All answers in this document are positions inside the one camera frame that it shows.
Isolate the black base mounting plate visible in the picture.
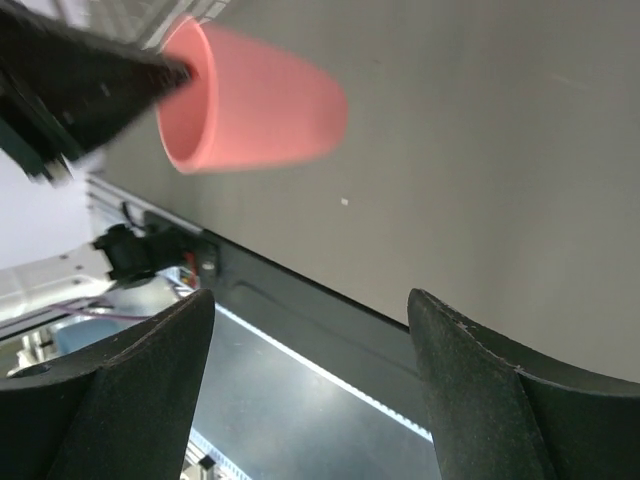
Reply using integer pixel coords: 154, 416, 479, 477
143, 210, 421, 403

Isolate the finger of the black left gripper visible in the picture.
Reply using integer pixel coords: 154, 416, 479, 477
1, 1, 195, 183

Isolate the pink plastic cup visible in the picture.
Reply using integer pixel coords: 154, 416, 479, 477
156, 17, 348, 174

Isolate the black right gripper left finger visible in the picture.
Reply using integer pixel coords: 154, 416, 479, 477
1, 289, 215, 479

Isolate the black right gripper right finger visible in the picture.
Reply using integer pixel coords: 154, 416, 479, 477
407, 289, 639, 479

